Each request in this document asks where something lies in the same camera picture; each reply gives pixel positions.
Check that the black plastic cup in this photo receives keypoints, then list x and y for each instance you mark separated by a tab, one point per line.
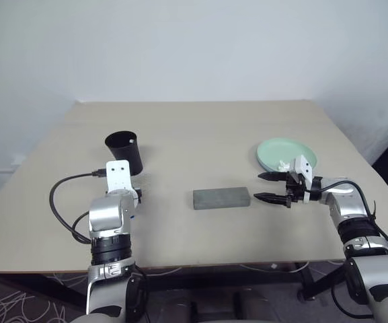
128	158

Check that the grey glasses case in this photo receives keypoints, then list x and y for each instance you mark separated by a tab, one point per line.
220	198

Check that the light green plate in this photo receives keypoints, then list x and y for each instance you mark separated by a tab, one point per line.
281	149

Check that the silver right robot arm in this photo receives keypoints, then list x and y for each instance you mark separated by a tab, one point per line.
345	205

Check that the white paper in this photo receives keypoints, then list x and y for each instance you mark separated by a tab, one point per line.
282	165

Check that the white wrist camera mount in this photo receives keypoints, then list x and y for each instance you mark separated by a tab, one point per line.
118	175
304	166

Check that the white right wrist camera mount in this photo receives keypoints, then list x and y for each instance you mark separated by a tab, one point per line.
304	166

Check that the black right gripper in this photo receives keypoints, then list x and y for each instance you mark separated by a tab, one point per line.
294	191

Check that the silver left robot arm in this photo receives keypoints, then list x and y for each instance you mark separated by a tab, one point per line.
108	215

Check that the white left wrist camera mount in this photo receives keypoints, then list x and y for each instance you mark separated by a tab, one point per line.
118	175

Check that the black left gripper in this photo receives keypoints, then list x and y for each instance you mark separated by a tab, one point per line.
139	195

